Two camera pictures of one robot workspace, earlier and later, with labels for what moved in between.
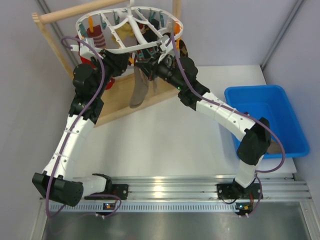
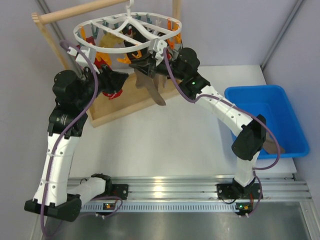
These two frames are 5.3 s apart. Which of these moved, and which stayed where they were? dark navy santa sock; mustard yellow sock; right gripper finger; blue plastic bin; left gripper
Moved: mustard yellow sock; left gripper; dark navy santa sock
Stayed: right gripper finger; blue plastic bin
